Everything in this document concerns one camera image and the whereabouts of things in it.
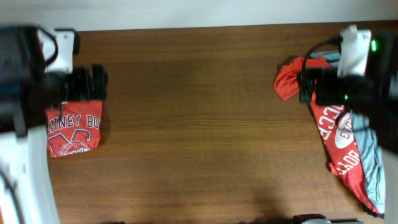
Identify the grey t-shirt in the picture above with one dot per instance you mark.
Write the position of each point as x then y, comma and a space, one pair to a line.
371, 158

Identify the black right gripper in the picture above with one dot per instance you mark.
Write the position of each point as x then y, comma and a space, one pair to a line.
324, 79

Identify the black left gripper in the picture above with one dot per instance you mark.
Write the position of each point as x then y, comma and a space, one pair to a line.
102, 80

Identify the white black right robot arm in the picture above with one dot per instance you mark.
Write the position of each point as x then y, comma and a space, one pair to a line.
354, 102

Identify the red printed t-shirt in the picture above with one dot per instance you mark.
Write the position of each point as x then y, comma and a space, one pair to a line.
335, 128

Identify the orange red t-shirt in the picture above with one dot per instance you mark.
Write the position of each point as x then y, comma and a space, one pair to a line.
75, 128

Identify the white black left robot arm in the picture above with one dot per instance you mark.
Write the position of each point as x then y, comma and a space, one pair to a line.
49, 108

